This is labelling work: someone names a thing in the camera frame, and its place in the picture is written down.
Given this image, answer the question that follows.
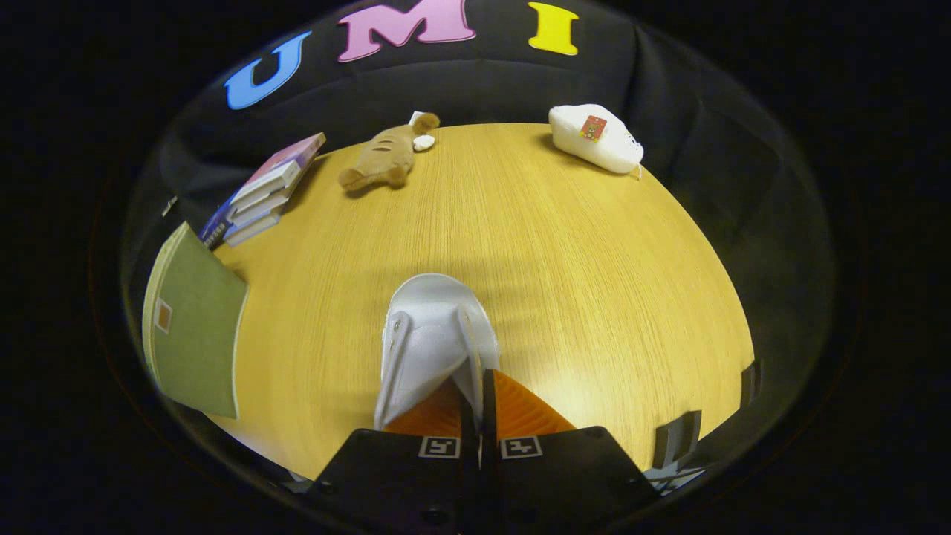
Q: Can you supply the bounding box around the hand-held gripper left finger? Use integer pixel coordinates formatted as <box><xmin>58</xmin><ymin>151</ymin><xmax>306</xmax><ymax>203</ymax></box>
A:
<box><xmin>307</xmin><ymin>369</ymin><xmax>481</xmax><ymax>530</ymax></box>

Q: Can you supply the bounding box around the pink cover book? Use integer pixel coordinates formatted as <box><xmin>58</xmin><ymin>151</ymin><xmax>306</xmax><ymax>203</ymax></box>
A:
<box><xmin>230</xmin><ymin>132</ymin><xmax>328</xmax><ymax>205</ymax></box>

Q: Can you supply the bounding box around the black backdrop cloth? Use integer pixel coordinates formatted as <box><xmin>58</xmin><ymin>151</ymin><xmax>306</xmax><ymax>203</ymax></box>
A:
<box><xmin>123</xmin><ymin>0</ymin><xmax>840</xmax><ymax>320</ymax></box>

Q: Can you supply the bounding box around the white paperback book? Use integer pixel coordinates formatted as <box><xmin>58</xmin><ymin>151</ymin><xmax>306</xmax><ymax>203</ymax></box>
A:
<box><xmin>230</xmin><ymin>186</ymin><xmax>294</xmax><ymax>224</ymax></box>
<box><xmin>223</xmin><ymin>212</ymin><xmax>282</xmax><ymax>247</ymax></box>

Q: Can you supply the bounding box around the blue cover book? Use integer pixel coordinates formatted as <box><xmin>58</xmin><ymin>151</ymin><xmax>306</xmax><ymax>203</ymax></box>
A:
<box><xmin>197</xmin><ymin>199</ymin><xmax>235</xmax><ymax>250</ymax></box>

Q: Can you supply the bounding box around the green fabric storage box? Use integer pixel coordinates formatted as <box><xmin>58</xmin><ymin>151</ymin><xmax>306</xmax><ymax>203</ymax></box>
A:
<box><xmin>141</xmin><ymin>221</ymin><xmax>250</xmax><ymax>420</ymax></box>

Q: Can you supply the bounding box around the white canvas shoe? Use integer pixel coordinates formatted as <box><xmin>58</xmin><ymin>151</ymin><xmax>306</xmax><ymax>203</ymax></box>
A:
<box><xmin>374</xmin><ymin>273</ymin><xmax>500</xmax><ymax>432</ymax></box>

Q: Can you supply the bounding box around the white plush toy red label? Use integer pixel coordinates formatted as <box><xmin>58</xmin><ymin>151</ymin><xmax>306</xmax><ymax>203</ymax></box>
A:
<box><xmin>548</xmin><ymin>104</ymin><xmax>644</xmax><ymax>175</ymax></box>

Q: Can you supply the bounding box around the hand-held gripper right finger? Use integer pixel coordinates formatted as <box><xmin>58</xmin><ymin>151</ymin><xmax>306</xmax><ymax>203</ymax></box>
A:
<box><xmin>481</xmin><ymin>368</ymin><xmax>663</xmax><ymax>530</ymax></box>

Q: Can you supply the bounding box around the brown plush toy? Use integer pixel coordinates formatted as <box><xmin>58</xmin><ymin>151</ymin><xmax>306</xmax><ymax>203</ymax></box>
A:
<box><xmin>338</xmin><ymin>111</ymin><xmax>441</xmax><ymax>194</ymax></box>

